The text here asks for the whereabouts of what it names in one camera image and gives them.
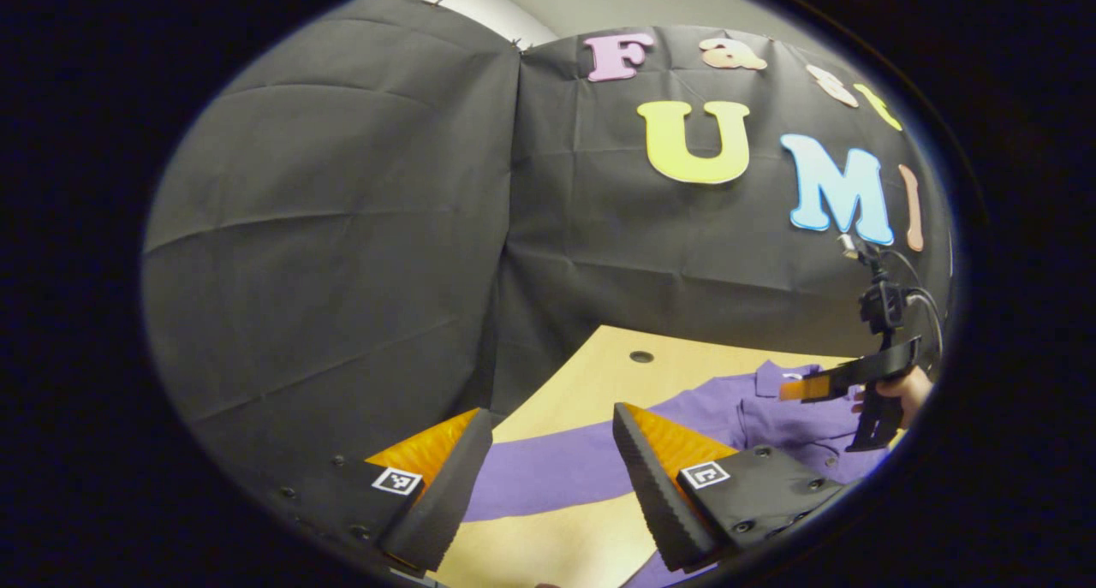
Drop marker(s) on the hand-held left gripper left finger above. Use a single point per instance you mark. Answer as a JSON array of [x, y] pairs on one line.
[[445, 502]]

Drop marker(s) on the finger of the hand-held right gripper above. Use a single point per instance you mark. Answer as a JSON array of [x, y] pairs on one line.
[[873, 370]]

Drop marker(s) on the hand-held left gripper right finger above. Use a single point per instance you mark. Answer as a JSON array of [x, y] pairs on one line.
[[651, 494]]

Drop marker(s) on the purple collared knit shirt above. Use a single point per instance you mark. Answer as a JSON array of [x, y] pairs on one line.
[[556, 477]]

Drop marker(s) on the black backdrop cloth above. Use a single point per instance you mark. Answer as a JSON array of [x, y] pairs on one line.
[[342, 254]]

